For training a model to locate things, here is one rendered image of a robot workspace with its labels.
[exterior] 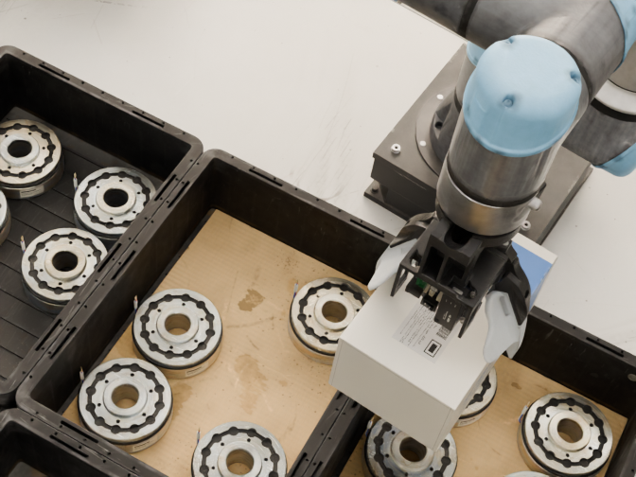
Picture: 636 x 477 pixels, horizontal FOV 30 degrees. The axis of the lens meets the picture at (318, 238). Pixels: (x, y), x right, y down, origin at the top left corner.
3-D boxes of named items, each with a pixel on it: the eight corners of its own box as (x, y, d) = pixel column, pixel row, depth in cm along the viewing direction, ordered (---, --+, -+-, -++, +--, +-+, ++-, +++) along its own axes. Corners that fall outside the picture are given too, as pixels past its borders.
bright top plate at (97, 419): (109, 345, 134) (109, 343, 134) (187, 383, 133) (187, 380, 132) (61, 417, 129) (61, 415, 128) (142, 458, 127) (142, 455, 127)
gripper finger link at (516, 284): (488, 322, 106) (457, 251, 101) (498, 308, 107) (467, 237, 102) (533, 330, 103) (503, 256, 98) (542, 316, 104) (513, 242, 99)
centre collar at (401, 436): (402, 422, 132) (403, 420, 132) (441, 445, 131) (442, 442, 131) (381, 457, 130) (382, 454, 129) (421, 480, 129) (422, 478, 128)
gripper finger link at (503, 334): (485, 392, 107) (450, 320, 102) (515, 345, 110) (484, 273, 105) (514, 398, 105) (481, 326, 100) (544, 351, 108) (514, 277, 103)
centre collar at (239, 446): (234, 434, 129) (234, 432, 129) (271, 459, 128) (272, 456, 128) (207, 468, 127) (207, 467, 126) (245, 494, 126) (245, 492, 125)
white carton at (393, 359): (432, 243, 123) (450, 192, 115) (534, 304, 120) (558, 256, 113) (327, 383, 113) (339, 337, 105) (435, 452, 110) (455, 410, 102)
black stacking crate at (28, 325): (13, 104, 158) (4, 44, 149) (204, 201, 152) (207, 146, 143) (-195, 325, 137) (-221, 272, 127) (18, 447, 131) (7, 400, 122)
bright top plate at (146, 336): (160, 277, 140) (160, 274, 139) (237, 312, 138) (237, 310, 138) (116, 344, 134) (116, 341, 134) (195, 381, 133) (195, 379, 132)
